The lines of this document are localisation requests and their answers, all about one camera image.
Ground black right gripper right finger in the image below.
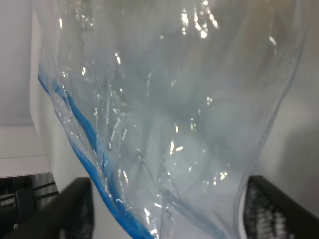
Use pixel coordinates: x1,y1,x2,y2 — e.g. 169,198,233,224
243,175,319,239

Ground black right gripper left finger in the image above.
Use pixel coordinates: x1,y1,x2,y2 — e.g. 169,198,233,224
0,177,94,239

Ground clear plastic zip bag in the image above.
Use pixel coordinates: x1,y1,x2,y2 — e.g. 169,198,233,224
33,0,312,239

